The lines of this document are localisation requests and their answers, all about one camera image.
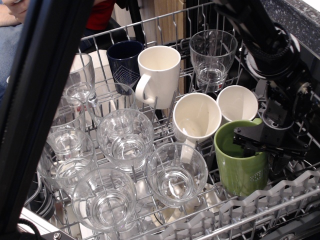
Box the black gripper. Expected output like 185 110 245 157
233 97 310 178

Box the green ceramic mug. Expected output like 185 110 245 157
214 118 269 197

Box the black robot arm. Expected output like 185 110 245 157
215 0 313 175

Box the tilted white mug centre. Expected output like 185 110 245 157
172 92 222 164

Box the small white cup right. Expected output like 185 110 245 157
216 85 259 125

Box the clear glass front centre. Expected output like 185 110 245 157
146 142 209 208

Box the clear tumbler back right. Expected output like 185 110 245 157
189 29 238 93

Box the speckled dark countertop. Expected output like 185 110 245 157
262 0 320 55

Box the clear glass front bottom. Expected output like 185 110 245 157
71 167 137 232

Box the clear glass centre back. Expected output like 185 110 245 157
86 83 138 126

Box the dark blue cup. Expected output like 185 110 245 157
106 40 144 91

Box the clear tall glass back left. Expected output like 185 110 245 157
63 53 95 104

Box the clear glass front left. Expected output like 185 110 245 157
37 128 97 196

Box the clear glass left middle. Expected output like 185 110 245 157
47 96 86 161

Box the person in jeans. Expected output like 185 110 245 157
0 0 116 99

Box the grey wire dishwasher rack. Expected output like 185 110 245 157
21 0 320 240

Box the tall white mug with handle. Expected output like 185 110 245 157
135 45 181 110

